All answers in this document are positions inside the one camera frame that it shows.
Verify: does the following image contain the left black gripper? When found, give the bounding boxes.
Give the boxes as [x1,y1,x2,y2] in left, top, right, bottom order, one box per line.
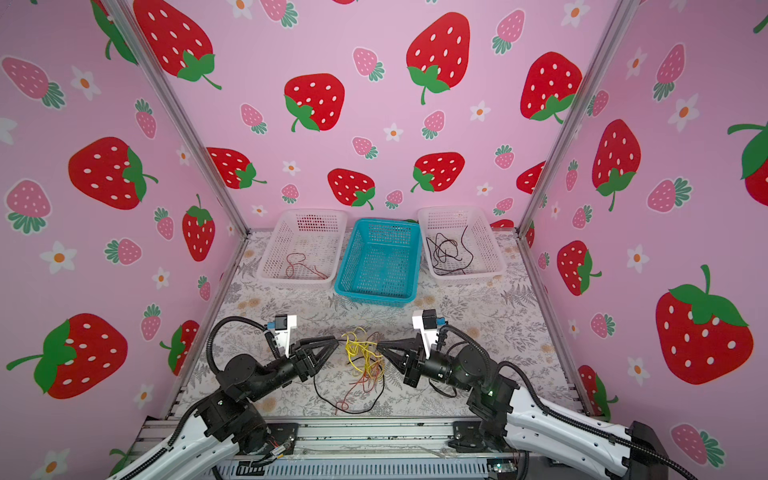
[248,335,335,407]

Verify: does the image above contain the cable pile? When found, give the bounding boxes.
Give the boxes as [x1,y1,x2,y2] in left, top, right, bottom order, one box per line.
[313,326,388,416]

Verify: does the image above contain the red cable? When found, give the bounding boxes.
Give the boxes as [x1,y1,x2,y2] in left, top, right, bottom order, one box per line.
[284,251,328,281]

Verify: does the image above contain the black cable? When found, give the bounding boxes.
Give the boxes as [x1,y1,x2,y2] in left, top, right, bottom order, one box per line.
[446,224,475,271]
[425,232,463,276]

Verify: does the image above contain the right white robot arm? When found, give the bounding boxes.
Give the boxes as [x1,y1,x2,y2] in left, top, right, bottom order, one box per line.
[378,337,669,479]

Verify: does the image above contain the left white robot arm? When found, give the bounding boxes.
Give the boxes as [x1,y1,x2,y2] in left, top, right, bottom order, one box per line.
[111,336,339,479]

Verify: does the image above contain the teal plastic basket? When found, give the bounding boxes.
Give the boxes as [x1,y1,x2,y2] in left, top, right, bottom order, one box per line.
[334,219,422,307]

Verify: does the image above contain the left white plastic basket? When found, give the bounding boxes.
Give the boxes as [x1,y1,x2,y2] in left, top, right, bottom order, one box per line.
[257,209,348,289]

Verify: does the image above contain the white plastic basket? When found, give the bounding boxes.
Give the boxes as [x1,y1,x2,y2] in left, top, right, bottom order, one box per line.
[418,206,506,286]
[257,209,348,289]

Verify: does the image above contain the right white plastic basket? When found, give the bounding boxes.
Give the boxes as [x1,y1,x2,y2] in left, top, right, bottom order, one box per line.
[418,206,506,286]

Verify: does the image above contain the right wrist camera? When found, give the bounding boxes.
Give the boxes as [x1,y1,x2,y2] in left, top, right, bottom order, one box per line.
[412,309,446,358]

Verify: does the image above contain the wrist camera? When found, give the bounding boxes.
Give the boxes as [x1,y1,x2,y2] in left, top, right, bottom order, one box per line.
[412,309,446,358]
[265,314,298,359]

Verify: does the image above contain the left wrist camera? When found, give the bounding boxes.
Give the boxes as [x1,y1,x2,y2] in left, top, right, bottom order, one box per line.
[265,314,298,359]

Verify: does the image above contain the aluminium front rail frame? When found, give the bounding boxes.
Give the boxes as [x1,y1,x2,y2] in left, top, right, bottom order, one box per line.
[116,416,631,480]

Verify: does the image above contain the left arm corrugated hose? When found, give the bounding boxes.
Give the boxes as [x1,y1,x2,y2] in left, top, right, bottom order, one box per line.
[205,316,271,376]

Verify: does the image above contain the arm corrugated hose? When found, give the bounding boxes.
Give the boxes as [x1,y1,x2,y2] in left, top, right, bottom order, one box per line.
[205,316,271,376]
[440,323,700,480]

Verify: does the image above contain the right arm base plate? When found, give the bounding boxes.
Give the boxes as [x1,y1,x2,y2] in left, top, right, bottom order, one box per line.
[447,420,521,453]

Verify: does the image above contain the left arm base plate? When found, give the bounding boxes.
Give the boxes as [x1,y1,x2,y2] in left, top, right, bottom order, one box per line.
[237,422,299,457]

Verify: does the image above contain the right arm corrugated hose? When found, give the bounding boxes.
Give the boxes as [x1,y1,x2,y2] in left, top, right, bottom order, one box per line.
[440,323,700,480]

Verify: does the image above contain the left corner aluminium post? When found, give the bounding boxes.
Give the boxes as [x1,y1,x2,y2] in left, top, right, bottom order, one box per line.
[104,0,250,238]

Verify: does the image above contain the corner aluminium post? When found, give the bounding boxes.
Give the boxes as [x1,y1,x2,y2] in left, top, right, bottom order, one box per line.
[104,0,250,238]
[517,0,640,238]

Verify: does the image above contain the right corner aluminium post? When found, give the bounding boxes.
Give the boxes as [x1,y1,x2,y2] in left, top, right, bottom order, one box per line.
[517,0,640,238]

